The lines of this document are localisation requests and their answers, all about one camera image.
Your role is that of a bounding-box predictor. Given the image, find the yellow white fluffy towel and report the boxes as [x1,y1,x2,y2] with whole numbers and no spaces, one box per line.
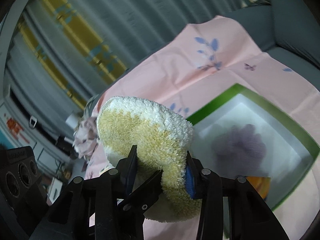
[97,96,201,223]

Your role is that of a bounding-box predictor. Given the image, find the blue Tempo tissue pack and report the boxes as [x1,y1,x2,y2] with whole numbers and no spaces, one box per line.
[246,176,271,200]

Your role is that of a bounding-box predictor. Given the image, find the purple mesh bath puff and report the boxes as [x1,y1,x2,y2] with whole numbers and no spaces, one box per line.
[212,124,266,178]

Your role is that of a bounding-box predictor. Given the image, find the crumpled beige cloth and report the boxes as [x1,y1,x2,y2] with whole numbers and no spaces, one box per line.
[73,116,98,161]

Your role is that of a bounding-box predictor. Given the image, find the green cardboard box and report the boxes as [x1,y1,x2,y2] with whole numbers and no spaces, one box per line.
[186,83,320,239]

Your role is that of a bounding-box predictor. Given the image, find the pink floral cloth sheet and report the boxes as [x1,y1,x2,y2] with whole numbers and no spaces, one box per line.
[92,16,319,239]

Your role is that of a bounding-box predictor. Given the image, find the grey sofa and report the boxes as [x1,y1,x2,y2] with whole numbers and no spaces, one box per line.
[224,0,319,68]

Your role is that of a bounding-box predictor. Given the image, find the black tracking camera box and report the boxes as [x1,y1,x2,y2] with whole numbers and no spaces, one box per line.
[1,146,41,207]

